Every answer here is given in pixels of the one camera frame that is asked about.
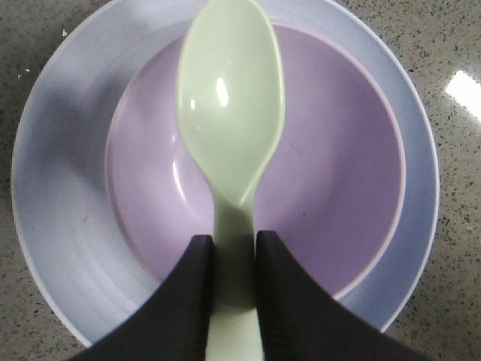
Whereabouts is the lilac plastic bowl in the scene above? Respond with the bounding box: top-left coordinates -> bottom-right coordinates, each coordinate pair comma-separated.
105,23 -> 407,299

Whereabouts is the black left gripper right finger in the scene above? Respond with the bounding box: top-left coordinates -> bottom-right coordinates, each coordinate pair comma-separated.
255,231 -> 426,360

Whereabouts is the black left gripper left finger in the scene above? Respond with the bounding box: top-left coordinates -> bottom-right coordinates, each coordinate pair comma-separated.
71,235 -> 213,360

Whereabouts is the light blue plastic plate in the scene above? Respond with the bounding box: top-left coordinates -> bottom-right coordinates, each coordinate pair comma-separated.
11,1 -> 440,345

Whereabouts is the pale green plastic spoon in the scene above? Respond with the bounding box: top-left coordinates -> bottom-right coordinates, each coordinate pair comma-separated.
177,1 -> 285,360

